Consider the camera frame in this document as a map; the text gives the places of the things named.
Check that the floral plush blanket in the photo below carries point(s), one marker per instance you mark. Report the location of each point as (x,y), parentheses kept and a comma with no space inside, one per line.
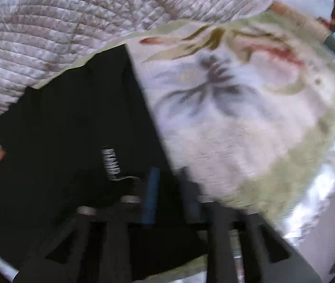
(229,123)

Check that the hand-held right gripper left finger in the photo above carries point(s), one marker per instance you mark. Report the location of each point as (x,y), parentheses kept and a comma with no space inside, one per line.
(151,196)

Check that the quilted leaf-print bedspread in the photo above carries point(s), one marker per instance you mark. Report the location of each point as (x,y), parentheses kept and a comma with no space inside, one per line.
(52,35)

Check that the grey leaf-print bed sheet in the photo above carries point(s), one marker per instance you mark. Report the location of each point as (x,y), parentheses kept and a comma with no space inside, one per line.
(332,200)

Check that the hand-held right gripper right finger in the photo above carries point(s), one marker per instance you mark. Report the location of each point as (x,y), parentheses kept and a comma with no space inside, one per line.
(193,203)

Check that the black pants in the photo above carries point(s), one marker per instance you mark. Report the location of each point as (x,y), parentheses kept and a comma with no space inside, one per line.
(67,123)

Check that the wooden bed frame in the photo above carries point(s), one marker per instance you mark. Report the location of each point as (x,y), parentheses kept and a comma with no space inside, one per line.
(291,11)

